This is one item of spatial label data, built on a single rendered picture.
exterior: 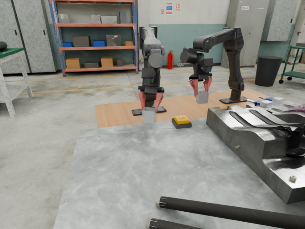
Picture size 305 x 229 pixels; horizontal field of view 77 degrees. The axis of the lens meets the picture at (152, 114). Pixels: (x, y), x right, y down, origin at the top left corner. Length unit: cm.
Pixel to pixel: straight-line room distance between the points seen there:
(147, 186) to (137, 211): 9
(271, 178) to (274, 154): 8
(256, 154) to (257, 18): 644
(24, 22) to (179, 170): 573
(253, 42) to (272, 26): 89
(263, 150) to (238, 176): 12
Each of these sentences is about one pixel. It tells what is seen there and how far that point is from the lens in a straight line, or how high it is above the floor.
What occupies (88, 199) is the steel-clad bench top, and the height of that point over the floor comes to 80.
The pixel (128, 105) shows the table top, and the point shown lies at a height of 80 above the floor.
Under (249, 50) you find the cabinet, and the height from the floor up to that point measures 56.
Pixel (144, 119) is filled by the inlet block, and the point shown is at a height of 91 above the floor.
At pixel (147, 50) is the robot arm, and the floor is 117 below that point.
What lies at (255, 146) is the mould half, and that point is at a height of 89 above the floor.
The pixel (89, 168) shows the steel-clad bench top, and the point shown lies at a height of 80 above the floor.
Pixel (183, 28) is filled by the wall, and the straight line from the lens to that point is 646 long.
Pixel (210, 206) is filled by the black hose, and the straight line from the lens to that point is 53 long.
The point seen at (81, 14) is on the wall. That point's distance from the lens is 610.
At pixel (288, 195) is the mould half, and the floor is 83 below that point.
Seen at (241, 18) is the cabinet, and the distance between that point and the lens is 674.
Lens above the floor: 126
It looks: 25 degrees down
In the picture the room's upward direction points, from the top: straight up
